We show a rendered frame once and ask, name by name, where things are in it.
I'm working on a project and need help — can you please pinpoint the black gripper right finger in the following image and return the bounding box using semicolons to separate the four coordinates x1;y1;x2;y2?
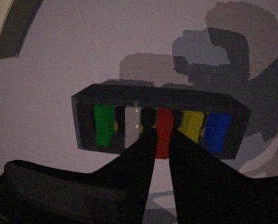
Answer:
168;129;278;224

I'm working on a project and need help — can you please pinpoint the white fuse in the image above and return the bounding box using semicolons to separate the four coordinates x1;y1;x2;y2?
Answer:
126;107;140;148

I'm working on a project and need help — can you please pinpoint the beige tray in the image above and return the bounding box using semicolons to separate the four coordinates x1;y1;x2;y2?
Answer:
0;0;38;60

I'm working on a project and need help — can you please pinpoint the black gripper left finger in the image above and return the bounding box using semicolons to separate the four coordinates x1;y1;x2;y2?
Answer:
3;128;158;224

